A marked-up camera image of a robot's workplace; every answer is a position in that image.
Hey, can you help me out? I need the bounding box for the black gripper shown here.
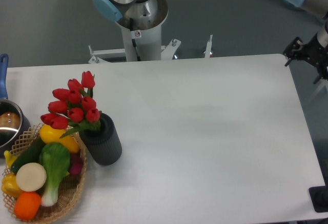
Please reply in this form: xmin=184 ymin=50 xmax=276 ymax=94
xmin=282 ymin=37 xmax=328 ymax=84

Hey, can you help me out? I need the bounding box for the red tulip bouquet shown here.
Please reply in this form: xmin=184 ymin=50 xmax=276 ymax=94
xmin=40 ymin=71 xmax=101 ymax=138

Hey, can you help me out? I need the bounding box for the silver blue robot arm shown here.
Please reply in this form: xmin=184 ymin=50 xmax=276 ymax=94
xmin=92 ymin=0 xmax=327 ymax=83

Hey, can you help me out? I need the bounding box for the dark grey ribbed vase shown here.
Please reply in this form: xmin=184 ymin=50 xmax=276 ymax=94
xmin=79 ymin=113 xmax=122 ymax=166

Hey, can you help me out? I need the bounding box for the black device at table edge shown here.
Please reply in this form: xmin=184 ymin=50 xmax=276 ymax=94
xmin=309 ymin=186 xmax=327 ymax=213

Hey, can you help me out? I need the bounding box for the purple red radish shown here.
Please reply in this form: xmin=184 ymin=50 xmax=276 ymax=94
xmin=68 ymin=153 xmax=84 ymax=175

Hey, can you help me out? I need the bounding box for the yellow squash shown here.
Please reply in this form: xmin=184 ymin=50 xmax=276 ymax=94
xmin=39 ymin=125 xmax=80 ymax=153

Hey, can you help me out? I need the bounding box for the green bok choy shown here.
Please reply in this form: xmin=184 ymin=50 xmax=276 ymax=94
xmin=39 ymin=142 xmax=70 ymax=207

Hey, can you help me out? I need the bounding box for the dark green cucumber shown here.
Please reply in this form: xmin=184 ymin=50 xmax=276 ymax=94
xmin=10 ymin=137 xmax=46 ymax=174

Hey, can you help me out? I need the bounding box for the round white radish slice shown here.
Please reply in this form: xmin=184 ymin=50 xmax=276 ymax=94
xmin=16 ymin=162 xmax=47 ymax=192

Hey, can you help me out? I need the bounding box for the yellow banana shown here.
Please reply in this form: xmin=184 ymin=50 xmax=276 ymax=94
xmin=4 ymin=150 xmax=17 ymax=168

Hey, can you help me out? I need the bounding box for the orange fruit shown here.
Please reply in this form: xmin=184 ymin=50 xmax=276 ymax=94
xmin=13 ymin=192 xmax=41 ymax=221

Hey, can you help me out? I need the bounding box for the yellow bell pepper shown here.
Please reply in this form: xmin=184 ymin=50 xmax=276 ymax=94
xmin=1 ymin=173 xmax=23 ymax=198

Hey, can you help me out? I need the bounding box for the white frame at right edge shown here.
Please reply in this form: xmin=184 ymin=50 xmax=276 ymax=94
xmin=306 ymin=80 xmax=327 ymax=104

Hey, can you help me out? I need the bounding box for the blue handled saucepan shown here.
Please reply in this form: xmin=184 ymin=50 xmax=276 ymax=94
xmin=1 ymin=53 xmax=30 ymax=158

